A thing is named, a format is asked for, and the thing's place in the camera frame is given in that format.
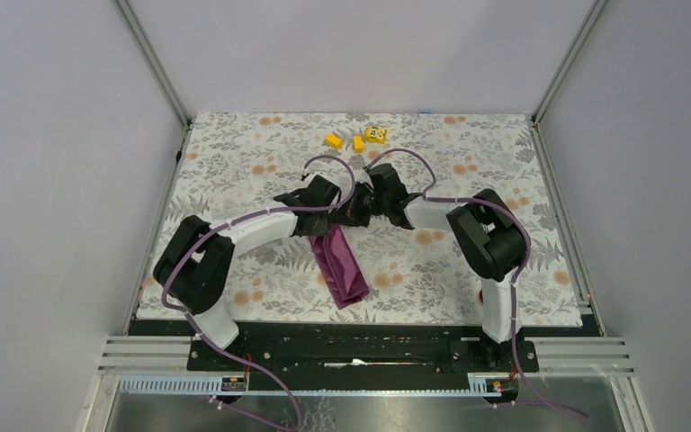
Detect aluminium frame post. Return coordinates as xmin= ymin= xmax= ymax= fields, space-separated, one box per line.
xmin=112 ymin=0 xmax=192 ymax=129
xmin=531 ymin=0 xmax=610 ymax=125

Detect left aluminium frame post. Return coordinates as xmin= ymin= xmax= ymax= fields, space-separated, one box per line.
xmin=112 ymin=0 xmax=192 ymax=129

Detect purple cloth napkin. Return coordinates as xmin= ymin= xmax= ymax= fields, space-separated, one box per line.
xmin=309 ymin=224 xmax=370 ymax=310

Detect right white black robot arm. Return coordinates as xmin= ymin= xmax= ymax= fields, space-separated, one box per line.
xmin=330 ymin=164 xmax=531 ymax=371

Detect right aluminium frame post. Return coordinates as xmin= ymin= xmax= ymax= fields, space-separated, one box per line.
xmin=531 ymin=0 xmax=610 ymax=125

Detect purple cable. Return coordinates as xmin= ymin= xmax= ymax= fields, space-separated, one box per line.
xmin=366 ymin=148 xmax=591 ymax=425
xmin=160 ymin=155 xmax=359 ymax=432

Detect yellow block middle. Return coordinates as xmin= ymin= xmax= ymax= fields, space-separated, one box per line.
xmin=352 ymin=136 xmax=364 ymax=154

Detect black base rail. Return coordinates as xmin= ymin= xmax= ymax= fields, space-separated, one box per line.
xmin=128 ymin=319 xmax=541 ymax=392

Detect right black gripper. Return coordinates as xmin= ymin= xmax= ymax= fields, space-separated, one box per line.
xmin=328 ymin=182 xmax=389 ymax=229

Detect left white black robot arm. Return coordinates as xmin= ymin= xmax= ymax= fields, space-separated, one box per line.
xmin=152 ymin=175 xmax=342 ymax=370

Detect yellow patterned block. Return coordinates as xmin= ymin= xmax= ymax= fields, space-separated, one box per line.
xmin=364 ymin=127 xmax=388 ymax=144

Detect yellow block left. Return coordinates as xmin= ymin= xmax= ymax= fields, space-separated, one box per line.
xmin=324 ymin=134 xmax=343 ymax=150

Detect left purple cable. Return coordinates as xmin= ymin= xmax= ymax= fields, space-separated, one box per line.
xmin=160 ymin=155 xmax=359 ymax=432

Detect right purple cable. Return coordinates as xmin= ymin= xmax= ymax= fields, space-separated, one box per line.
xmin=366 ymin=148 xmax=591 ymax=425

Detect floral tablecloth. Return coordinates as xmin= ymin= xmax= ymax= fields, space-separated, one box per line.
xmin=151 ymin=112 xmax=581 ymax=327

